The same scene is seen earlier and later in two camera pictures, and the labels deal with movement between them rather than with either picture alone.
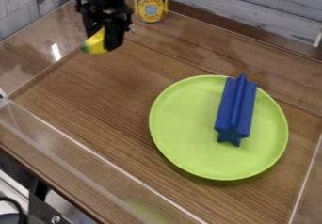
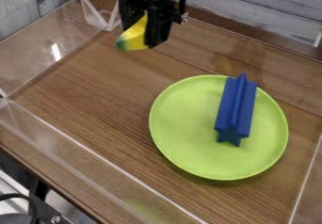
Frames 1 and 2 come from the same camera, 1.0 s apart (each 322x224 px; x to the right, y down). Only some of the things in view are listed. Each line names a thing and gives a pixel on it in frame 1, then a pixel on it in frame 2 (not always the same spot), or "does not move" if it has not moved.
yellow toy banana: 93,44 -> 132,40
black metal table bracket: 41,213 does not move
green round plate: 184,137 does not move
